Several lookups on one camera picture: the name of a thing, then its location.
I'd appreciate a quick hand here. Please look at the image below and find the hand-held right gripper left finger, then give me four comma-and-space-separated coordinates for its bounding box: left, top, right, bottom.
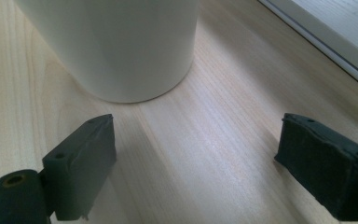
41, 113, 117, 222

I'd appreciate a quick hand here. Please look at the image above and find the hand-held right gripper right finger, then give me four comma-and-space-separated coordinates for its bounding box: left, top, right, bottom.
273, 112, 358, 222

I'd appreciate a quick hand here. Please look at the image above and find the white cup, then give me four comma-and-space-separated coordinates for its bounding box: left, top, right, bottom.
13, 0, 200, 105

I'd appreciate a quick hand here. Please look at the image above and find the white window frame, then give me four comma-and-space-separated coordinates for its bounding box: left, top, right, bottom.
257, 0, 358, 96

